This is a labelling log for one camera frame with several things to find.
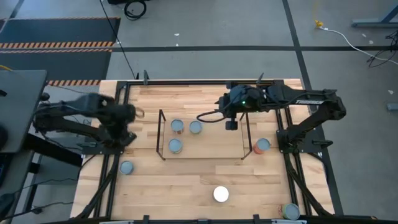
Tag white power cable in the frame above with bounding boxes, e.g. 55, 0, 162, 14
320, 27, 398, 66

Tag red label tin can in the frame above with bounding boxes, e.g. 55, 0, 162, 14
170, 119, 185, 134

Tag black table frame rails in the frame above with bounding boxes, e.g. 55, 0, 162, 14
73, 78, 345, 224

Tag black desk base leg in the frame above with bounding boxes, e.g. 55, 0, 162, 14
23, 133, 83, 169

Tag blue-grey table leg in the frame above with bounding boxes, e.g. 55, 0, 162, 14
351, 4, 398, 29

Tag orange label tin can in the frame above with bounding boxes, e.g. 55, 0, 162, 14
252, 138, 272, 156

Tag large mandarin oranges can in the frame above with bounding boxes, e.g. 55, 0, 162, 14
212, 185, 230, 203

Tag tangled black cables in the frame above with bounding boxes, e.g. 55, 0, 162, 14
366, 29, 398, 68

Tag grey desk top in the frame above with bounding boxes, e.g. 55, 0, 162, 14
0, 70, 48, 154

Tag yellow green label tin can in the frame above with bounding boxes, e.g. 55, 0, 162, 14
168, 138, 183, 155

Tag coiled black floor cable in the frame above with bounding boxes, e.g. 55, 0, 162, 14
123, 0, 147, 21

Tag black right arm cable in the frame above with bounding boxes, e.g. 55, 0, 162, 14
196, 109, 226, 123

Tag small silver tin can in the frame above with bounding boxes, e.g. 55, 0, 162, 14
119, 160, 135, 175

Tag black hazard-striped floor mat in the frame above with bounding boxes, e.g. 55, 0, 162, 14
0, 17, 121, 87

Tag clear rectangular tray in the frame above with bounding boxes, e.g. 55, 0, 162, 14
155, 108, 253, 161

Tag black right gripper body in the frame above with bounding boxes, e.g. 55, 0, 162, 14
218, 85, 252, 113

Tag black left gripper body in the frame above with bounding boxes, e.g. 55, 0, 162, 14
108, 104, 137, 125

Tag white green label tin can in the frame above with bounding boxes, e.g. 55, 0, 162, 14
188, 120, 203, 135

